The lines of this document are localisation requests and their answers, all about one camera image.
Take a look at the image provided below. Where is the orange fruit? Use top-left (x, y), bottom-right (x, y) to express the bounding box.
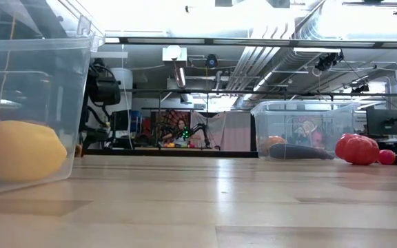
top-left (258, 135), bottom-right (288, 158)

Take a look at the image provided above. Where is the silver ceiling duct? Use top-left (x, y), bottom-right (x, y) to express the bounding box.
top-left (225, 0), bottom-right (385, 101)

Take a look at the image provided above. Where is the black monitor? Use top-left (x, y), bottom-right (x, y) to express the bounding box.
top-left (366, 109), bottom-right (397, 136)
top-left (110, 110), bottom-right (132, 138)

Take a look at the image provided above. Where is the person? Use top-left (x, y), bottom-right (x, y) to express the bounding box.
top-left (162, 118), bottom-right (190, 147)

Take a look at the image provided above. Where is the black table frame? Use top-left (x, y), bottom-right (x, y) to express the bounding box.
top-left (83, 147), bottom-right (397, 167)

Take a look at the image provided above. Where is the red bell pepper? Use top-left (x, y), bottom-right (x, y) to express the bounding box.
top-left (334, 133), bottom-right (381, 166)

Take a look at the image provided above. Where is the white ceiling light box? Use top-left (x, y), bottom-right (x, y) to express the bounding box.
top-left (162, 45), bottom-right (188, 62)

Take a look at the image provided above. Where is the blue barrel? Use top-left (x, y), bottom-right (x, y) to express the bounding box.
top-left (129, 110), bottom-right (143, 134)

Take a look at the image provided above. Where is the black ceiling fixture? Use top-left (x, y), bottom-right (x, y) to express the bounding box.
top-left (314, 51), bottom-right (345, 72)

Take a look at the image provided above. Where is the black overhead beam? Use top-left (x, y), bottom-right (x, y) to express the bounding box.
top-left (104, 36), bottom-right (397, 49)

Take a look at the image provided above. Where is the clear plastic bin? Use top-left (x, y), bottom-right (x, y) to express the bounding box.
top-left (0, 0), bottom-right (105, 197)
top-left (250, 100), bottom-right (360, 161)

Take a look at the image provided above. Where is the white hanging cable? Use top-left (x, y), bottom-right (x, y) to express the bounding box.
top-left (121, 43), bottom-right (133, 149)

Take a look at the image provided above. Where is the yellow bell pepper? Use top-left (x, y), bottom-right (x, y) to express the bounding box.
top-left (0, 120), bottom-right (68, 183)

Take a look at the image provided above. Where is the pale curtain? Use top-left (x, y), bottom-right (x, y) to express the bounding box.
top-left (190, 110), bottom-right (253, 152)

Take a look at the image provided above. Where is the patterned maroon cloth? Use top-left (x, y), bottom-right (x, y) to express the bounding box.
top-left (156, 110), bottom-right (192, 142)

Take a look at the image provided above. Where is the black horizontal rail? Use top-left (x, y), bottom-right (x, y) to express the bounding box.
top-left (121, 88), bottom-right (397, 98)

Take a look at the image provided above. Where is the small red cherry tomato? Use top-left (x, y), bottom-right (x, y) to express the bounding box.
top-left (377, 149), bottom-right (397, 165)

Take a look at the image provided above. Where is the purple eggplant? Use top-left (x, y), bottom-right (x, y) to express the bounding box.
top-left (269, 143), bottom-right (336, 161)

